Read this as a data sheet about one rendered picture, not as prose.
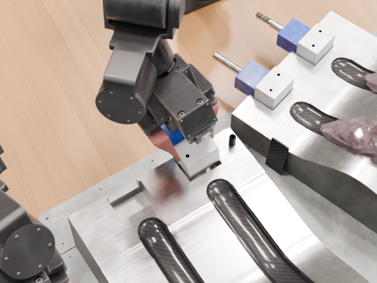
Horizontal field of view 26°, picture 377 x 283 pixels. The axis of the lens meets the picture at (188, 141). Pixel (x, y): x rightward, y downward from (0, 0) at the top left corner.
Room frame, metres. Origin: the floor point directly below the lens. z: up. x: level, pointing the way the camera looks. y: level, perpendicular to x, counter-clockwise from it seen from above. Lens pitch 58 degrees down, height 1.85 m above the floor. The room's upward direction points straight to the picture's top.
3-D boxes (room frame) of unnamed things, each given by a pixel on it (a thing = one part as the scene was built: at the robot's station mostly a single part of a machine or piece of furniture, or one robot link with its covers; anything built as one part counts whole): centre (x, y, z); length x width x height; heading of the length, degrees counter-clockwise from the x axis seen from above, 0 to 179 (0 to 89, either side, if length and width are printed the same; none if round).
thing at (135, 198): (0.52, 0.08, 0.87); 0.05 x 0.05 x 0.04; 33
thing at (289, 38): (0.83, -0.16, 0.86); 0.13 x 0.05 x 0.05; 50
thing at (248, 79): (0.75, -0.09, 0.86); 0.13 x 0.05 x 0.05; 50
